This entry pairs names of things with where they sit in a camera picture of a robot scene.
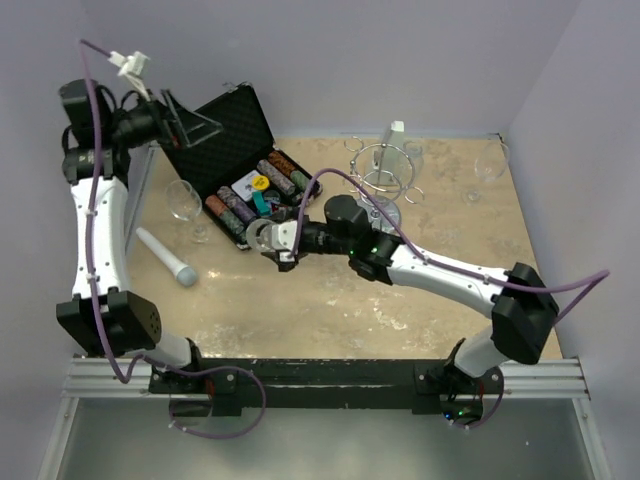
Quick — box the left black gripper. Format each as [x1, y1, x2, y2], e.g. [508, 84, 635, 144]
[107, 86, 223, 149]

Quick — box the clear wine glass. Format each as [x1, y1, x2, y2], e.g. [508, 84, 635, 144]
[165, 179, 208, 244]
[462, 140, 510, 204]

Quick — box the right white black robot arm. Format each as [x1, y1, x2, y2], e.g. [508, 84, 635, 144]
[246, 195, 558, 393]

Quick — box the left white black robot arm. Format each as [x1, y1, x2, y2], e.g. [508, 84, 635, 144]
[56, 79, 222, 392]

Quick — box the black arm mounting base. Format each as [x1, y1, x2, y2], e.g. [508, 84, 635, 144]
[149, 358, 504, 416]

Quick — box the chrome wine glass rack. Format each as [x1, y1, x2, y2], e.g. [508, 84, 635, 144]
[344, 136, 426, 234]

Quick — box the teal dealer block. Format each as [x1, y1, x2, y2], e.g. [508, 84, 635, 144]
[252, 191, 272, 217]

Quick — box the clear dealer button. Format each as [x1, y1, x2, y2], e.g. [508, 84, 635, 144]
[263, 190, 281, 203]

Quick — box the dark green chip stack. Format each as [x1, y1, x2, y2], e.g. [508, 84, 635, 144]
[219, 210, 246, 243]

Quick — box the grey purple chip stack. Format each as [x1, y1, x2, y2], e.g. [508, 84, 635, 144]
[257, 159, 296, 196]

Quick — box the yellow big blind button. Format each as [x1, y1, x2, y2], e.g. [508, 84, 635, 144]
[252, 175, 269, 191]

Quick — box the black poker chip case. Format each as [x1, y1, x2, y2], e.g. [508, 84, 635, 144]
[163, 82, 312, 251]

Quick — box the white playing card box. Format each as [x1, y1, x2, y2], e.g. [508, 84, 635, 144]
[231, 170, 265, 201]

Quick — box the purple white chip stack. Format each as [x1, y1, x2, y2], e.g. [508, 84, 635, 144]
[217, 186, 257, 225]

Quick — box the red brown chip stack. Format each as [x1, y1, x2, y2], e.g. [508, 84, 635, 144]
[205, 195, 231, 219]

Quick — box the brown orange chip stack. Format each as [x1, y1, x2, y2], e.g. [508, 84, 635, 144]
[267, 151, 298, 180]

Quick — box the white grey handheld tool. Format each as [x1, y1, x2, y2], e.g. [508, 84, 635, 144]
[136, 227, 198, 287]

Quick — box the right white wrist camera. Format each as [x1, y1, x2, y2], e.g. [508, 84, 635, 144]
[271, 220, 298, 253]

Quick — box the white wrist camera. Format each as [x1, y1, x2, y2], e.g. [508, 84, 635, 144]
[271, 220, 298, 253]
[108, 51, 150, 101]

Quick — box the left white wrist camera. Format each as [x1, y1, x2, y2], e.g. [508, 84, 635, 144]
[108, 51, 150, 101]

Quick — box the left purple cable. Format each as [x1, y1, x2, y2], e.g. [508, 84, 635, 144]
[78, 38, 268, 441]

